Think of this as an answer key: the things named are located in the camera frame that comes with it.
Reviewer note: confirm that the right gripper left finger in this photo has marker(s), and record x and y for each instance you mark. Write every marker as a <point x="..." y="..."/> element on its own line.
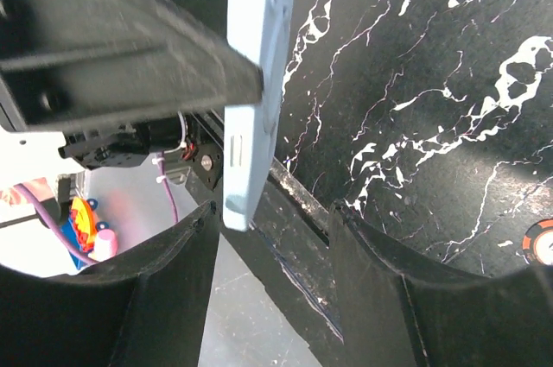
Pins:
<point x="144" y="307"/>

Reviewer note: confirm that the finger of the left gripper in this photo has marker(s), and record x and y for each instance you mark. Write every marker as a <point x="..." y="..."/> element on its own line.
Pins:
<point x="73" y="65"/>

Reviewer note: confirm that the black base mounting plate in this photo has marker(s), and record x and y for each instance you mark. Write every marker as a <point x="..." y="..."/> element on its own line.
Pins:
<point x="286" y="248"/>

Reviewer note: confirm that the phone with teal case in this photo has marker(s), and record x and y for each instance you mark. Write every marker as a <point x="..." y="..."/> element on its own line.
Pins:
<point x="259" y="30"/>

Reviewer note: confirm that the colourful toy outside cell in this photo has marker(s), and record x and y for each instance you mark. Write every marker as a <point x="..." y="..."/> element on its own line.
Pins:
<point x="90" y="236"/>

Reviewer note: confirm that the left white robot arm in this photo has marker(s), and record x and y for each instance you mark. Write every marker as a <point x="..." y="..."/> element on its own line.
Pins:
<point x="121" y="146"/>

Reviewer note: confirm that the small round white cap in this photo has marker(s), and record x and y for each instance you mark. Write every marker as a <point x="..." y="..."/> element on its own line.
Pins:
<point x="537" y="242"/>

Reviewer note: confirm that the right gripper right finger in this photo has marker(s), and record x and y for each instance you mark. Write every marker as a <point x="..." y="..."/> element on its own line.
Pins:
<point x="401" y="308"/>

